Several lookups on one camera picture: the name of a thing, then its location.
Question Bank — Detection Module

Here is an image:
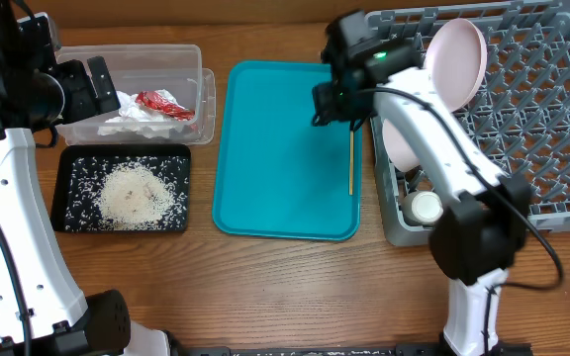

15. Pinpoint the wooden chopstick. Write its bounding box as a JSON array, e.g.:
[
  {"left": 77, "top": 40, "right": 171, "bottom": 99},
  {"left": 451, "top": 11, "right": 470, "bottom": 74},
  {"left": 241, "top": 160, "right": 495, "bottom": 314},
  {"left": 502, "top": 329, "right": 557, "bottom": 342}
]
[{"left": 348, "top": 130, "right": 354, "bottom": 196}]

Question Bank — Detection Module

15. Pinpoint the white napkin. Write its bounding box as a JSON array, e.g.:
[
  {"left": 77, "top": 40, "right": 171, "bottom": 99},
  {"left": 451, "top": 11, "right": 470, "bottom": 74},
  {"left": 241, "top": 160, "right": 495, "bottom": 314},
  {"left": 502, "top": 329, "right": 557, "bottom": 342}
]
[{"left": 98, "top": 89, "right": 195, "bottom": 138}]

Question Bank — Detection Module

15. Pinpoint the red snack wrapper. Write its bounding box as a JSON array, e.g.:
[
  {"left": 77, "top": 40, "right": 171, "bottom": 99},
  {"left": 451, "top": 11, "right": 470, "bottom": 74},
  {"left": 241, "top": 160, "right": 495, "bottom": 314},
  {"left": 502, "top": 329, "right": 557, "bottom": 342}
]
[{"left": 136, "top": 91, "right": 195, "bottom": 121}]

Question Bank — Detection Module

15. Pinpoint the small white rice bowl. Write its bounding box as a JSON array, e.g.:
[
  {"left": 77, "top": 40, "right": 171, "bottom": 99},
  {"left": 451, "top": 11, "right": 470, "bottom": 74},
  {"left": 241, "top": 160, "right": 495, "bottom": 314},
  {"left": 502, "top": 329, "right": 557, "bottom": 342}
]
[{"left": 382, "top": 119, "right": 420, "bottom": 172}]

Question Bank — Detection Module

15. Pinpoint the pile of white rice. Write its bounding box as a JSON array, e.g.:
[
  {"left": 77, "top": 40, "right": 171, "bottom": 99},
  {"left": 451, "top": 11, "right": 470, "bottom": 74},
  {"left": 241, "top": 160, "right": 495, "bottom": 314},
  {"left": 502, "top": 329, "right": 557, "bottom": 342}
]
[{"left": 64, "top": 156, "right": 191, "bottom": 231}]

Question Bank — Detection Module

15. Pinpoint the large white plate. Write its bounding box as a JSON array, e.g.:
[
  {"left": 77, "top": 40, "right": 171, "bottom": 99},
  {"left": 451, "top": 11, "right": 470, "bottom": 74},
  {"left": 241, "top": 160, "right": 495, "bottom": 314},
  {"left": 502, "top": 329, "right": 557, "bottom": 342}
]
[{"left": 425, "top": 18, "right": 488, "bottom": 112}]

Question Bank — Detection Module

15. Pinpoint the white paper cup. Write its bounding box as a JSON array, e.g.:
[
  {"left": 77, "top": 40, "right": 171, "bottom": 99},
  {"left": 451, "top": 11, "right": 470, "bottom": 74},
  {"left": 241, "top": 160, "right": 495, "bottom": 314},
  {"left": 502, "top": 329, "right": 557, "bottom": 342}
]
[{"left": 402, "top": 191, "right": 443, "bottom": 225}]

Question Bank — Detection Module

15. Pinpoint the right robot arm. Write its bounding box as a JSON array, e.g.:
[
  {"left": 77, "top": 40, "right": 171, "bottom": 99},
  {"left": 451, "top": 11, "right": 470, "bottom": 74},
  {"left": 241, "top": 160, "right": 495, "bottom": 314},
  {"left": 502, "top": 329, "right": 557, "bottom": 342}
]
[{"left": 312, "top": 11, "right": 530, "bottom": 355}]

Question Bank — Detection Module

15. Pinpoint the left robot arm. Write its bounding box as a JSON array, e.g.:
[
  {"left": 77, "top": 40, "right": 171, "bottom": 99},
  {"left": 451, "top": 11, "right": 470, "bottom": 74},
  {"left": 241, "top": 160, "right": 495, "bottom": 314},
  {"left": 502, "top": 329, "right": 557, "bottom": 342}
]
[{"left": 0, "top": 1, "right": 183, "bottom": 355}]

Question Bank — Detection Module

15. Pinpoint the grey dishwasher rack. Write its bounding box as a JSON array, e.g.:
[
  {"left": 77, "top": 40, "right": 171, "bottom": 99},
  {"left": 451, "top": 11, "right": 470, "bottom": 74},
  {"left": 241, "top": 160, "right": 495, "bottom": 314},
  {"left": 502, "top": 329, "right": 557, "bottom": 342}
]
[{"left": 366, "top": 0, "right": 570, "bottom": 232}]

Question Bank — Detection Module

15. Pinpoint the teal serving tray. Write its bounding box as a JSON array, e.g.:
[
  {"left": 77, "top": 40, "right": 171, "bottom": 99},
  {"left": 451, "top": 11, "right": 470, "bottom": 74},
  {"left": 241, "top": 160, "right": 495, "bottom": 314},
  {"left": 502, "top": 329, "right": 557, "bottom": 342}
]
[{"left": 212, "top": 61, "right": 362, "bottom": 241}]

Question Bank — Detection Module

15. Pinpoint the clear plastic bin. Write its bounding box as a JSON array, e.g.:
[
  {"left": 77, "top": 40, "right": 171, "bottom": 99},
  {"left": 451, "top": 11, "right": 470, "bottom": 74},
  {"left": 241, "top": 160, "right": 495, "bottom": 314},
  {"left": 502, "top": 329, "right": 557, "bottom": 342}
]
[{"left": 56, "top": 44, "right": 216, "bottom": 145}]

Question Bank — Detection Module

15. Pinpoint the black plastic tray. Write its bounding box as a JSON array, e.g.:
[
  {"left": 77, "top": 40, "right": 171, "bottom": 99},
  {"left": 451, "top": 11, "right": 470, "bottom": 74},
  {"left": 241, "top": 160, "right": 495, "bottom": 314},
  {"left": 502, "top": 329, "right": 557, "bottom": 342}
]
[{"left": 50, "top": 144, "right": 191, "bottom": 232}]

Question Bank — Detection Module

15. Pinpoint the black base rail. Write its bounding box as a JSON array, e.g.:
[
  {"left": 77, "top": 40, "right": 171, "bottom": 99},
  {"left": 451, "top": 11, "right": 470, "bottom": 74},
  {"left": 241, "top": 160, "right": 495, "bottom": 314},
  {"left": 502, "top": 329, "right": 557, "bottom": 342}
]
[{"left": 165, "top": 340, "right": 533, "bottom": 356}]

